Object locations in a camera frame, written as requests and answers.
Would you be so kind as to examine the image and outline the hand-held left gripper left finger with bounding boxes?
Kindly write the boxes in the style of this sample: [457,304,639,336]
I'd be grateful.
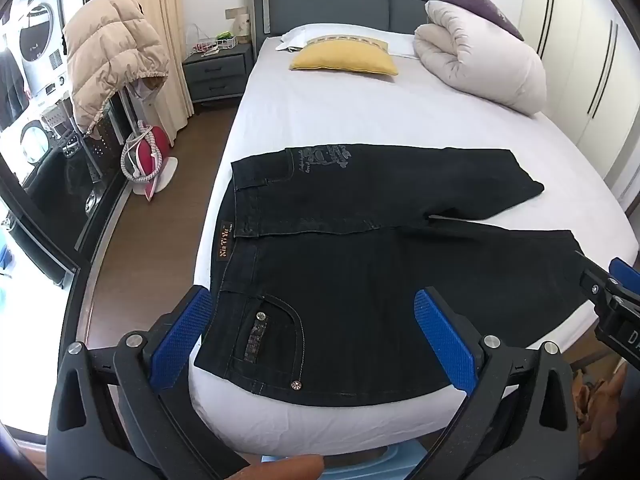
[45,285,251,480]

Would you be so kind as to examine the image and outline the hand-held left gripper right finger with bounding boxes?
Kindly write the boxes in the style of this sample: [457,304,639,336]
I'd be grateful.
[413,287,587,480]

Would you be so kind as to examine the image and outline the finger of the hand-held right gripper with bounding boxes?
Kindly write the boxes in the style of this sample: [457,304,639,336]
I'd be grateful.
[609,257,640,293]
[574,250,623,312]

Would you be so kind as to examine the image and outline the black denim pants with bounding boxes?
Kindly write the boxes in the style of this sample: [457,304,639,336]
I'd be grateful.
[192,144,601,408]

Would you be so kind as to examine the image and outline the person's left hand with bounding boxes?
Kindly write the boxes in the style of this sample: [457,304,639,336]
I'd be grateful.
[235,454,323,480]

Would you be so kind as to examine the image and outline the black framed glass door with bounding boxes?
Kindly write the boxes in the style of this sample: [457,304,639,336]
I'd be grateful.
[0,0,132,306]

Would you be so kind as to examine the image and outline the white wardrobe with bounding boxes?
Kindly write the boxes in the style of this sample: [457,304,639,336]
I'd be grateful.
[517,0,640,211]

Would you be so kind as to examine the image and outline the bed with grey headboard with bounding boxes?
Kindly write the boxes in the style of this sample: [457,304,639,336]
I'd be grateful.
[187,0,640,458]

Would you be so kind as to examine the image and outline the grey nightstand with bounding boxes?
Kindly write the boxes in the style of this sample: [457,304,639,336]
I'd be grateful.
[181,41,253,106]

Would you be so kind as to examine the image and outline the folded white duvet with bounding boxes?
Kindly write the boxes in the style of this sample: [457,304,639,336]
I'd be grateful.
[414,0,547,116]

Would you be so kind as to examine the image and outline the beige puffer jacket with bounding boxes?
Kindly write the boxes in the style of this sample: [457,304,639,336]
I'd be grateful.
[62,0,171,136]

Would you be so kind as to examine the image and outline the yellow pillow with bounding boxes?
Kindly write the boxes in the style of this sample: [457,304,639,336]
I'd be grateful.
[290,41,399,77]

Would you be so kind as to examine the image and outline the beige paper bag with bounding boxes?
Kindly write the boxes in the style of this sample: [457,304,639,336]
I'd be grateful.
[227,7,251,45]

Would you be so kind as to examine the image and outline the purple pillow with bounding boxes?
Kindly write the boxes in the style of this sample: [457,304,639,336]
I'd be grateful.
[432,0,525,42]

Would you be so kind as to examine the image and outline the white washing machine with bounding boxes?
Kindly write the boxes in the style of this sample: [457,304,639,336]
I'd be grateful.
[12,0,68,98]

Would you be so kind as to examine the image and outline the white pillow with patterned band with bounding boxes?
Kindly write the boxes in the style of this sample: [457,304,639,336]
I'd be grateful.
[275,22,421,59]

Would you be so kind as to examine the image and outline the beige curtain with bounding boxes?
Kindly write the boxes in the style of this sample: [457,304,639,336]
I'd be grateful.
[122,0,196,146]

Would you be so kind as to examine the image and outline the wire basket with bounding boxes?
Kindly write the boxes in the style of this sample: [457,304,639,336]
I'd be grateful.
[187,25,236,57]

